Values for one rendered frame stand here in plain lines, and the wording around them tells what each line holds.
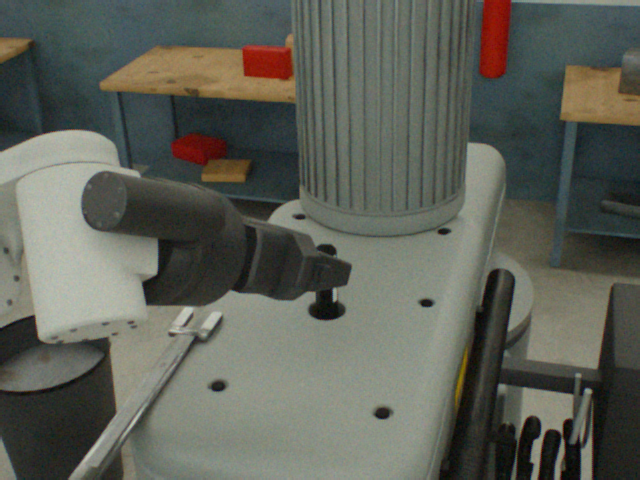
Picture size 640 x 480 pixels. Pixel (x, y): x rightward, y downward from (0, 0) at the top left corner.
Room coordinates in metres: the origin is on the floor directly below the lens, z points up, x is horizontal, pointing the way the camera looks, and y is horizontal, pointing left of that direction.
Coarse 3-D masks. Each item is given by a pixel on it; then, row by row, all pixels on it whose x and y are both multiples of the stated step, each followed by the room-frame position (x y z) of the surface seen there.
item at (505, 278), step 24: (504, 288) 0.84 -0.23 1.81; (480, 312) 0.80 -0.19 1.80; (504, 312) 0.80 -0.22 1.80; (480, 336) 0.75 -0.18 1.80; (504, 336) 0.76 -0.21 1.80; (480, 360) 0.70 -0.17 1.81; (480, 384) 0.67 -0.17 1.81; (480, 408) 0.63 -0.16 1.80; (456, 432) 0.60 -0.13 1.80; (480, 432) 0.60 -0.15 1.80; (456, 456) 0.57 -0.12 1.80; (480, 456) 0.57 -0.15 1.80
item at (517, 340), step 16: (496, 256) 1.33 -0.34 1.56; (512, 272) 1.28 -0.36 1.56; (528, 288) 1.22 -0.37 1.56; (512, 304) 1.17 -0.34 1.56; (528, 304) 1.17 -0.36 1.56; (512, 320) 1.13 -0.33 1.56; (528, 320) 1.15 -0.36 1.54; (512, 336) 1.10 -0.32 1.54; (528, 336) 1.16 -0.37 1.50; (512, 352) 1.11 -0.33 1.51; (496, 400) 0.99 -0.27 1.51; (512, 400) 1.08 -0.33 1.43; (496, 416) 0.99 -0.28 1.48; (512, 416) 1.07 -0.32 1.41
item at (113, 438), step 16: (176, 320) 0.67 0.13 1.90; (208, 320) 0.67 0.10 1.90; (176, 336) 0.64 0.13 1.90; (192, 336) 0.64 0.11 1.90; (208, 336) 0.64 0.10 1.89; (176, 352) 0.62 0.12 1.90; (160, 368) 0.59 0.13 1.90; (176, 368) 0.60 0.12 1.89; (144, 384) 0.57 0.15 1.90; (160, 384) 0.57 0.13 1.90; (128, 400) 0.55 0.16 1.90; (144, 400) 0.55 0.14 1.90; (128, 416) 0.53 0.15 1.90; (112, 432) 0.51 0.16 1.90; (128, 432) 0.51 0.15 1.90; (96, 448) 0.50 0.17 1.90; (112, 448) 0.49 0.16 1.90; (80, 464) 0.48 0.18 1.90; (96, 464) 0.48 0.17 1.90
